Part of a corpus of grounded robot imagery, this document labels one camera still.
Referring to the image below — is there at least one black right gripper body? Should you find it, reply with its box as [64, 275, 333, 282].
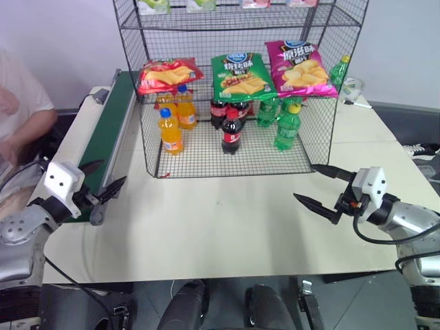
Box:
[333, 177, 371, 217]

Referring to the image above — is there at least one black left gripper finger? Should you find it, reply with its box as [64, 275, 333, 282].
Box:
[93, 175, 128, 204]
[78, 159, 106, 177]

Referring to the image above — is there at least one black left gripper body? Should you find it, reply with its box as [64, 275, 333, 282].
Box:
[71, 185, 105, 217]

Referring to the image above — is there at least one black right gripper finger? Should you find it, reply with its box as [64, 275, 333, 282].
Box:
[311, 163, 355, 182]
[292, 192, 342, 226]

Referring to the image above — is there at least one green conveyor belt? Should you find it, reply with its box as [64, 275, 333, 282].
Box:
[61, 68, 139, 226]

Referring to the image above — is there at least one green soda bottle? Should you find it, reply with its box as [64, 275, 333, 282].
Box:
[257, 98, 281, 129]
[329, 55, 352, 87]
[273, 102, 303, 153]

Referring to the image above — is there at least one black and white marker pen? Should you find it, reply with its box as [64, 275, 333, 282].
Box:
[342, 99, 373, 110]

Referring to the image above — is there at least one orange soda bottle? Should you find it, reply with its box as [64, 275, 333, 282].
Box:
[157, 107, 184, 156]
[156, 94, 177, 113]
[175, 85, 199, 131]

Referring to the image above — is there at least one black and white shoe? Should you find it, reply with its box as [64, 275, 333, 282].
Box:
[401, 142, 440, 158]

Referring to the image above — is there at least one black table clamp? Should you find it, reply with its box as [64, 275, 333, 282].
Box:
[297, 279, 328, 330]

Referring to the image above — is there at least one person in white shirt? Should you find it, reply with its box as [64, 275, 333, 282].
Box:
[0, 47, 58, 221]

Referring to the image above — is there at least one magenta potato chips bag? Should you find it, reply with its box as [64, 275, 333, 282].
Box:
[264, 39, 341, 100]

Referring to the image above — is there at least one cola bottle red label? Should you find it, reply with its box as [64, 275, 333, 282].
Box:
[209, 99, 228, 131]
[232, 100, 254, 122]
[220, 109, 246, 156]

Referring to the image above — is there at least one dark rounded shape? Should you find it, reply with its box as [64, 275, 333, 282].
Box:
[243, 284, 297, 330]
[157, 279, 208, 330]

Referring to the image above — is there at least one red potato chips bag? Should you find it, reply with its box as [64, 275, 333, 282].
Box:
[136, 57, 206, 97]

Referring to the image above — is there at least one green potato chips bag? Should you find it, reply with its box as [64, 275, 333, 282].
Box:
[210, 52, 278, 103]

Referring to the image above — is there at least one green snack package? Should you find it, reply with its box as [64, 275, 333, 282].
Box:
[185, 0, 218, 12]
[136, 0, 172, 15]

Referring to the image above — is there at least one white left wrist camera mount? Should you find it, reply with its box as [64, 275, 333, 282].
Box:
[43, 160, 86, 219]

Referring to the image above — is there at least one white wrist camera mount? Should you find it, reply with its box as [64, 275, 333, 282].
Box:
[43, 160, 86, 219]
[350, 166, 388, 209]

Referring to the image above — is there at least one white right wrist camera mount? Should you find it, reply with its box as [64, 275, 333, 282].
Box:
[350, 166, 388, 209]

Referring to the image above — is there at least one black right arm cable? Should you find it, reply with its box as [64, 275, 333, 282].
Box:
[352, 212, 440, 276]

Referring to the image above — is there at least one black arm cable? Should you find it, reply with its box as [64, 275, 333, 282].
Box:
[352, 212, 440, 276]
[0, 159, 120, 330]

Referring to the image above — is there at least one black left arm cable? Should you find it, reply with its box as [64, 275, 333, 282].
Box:
[0, 159, 120, 330]

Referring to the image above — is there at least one black wire mesh rack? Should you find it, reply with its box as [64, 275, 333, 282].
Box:
[112, 0, 371, 179]

